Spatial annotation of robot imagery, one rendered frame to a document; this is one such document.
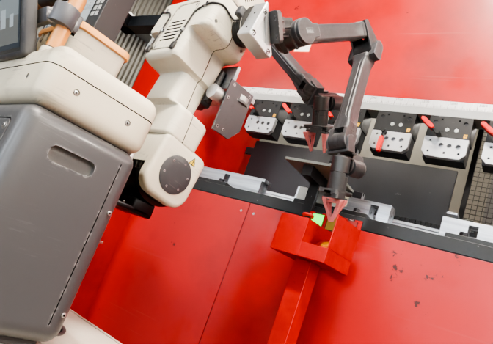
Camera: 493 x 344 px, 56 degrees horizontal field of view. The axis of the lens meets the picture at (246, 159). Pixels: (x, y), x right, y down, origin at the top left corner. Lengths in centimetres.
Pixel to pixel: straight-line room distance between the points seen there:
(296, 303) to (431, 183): 111
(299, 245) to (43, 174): 82
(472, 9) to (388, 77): 41
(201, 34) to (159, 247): 102
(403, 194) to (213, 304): 106
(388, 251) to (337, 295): 22
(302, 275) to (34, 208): 85
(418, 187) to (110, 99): 170
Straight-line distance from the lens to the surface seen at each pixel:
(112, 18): 223
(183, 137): 125
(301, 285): 146
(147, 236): 210
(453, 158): 178
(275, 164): 265
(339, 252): 145
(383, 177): 240
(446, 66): 198
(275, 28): 129
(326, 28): 151
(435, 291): 155
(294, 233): 146
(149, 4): 546
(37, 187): 90
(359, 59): 166
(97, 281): 220
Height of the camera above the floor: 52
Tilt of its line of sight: 15 degrees up
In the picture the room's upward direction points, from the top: 21 degrees clockwise
